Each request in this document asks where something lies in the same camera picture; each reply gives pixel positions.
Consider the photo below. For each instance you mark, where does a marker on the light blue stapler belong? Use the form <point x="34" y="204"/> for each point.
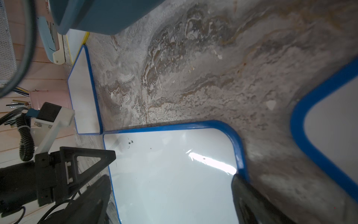
<point x="52" y="41"/>

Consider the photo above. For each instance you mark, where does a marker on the blue-framed whiteboard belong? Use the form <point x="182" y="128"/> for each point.
<point x="83" y="95"/>
<point x="324" y="125"/>
<point x="176" y="174"/>

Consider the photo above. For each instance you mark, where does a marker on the white wire wall shelf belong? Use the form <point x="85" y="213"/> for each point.
<point x="8" y="59"/>

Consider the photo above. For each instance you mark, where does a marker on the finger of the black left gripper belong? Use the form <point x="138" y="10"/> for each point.
<point x="77" y="166"/>

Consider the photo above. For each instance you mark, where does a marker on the pink pencil cup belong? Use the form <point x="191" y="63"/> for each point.
<point x="57" y="97"/>

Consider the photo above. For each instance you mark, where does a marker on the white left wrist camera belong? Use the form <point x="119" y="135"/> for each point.
<point x="49" y="120"/>

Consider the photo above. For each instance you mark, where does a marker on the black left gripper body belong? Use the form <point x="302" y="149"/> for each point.
<point x="30" y="181"/>

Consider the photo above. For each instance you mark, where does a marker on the yellow-framed whiteboard far left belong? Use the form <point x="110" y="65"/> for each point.
<point x="75" y="40"/>

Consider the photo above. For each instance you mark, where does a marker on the teal plastic storage box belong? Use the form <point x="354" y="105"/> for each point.
<point x="107" y="17"/>

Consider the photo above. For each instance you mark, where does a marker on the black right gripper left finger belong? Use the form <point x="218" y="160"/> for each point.
<point x="89" y="208"/>

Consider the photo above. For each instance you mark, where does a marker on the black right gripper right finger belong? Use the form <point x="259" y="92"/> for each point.
<point x="252" y="207"/>

